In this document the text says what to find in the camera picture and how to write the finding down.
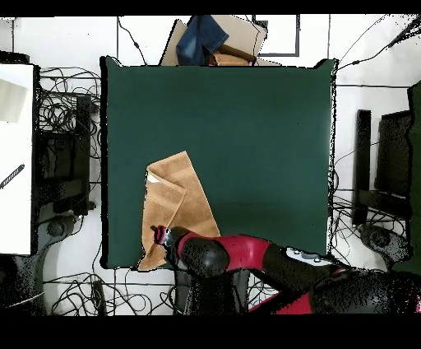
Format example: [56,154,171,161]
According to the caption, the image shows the tan terry towel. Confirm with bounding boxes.
[137,150,221,272]

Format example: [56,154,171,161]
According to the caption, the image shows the black stand base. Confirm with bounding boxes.
[37,213,78,254]
[358,223,414,264]

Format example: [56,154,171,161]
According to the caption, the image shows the dark green table cloth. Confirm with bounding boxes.
[99,56,337,271]

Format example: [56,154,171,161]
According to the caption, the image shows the white table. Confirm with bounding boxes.
[0,63,34,256]

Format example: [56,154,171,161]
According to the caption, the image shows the blue jeans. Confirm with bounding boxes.
[175,14,230,66]

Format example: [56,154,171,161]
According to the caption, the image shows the cardboard box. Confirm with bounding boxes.
[159,14,282,67]

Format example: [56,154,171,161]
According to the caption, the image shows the green fabric sheet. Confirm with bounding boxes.
[391,80,421,274]

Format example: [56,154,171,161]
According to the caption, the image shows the black cable tangle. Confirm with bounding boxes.
[37,67,101,159]
[248,271,280,312]
[42,268,177,315]

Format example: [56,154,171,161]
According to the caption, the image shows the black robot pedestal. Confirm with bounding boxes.
[173,268,251,315]

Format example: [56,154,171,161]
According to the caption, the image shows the black striped strap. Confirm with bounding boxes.
[0,163,25,190]

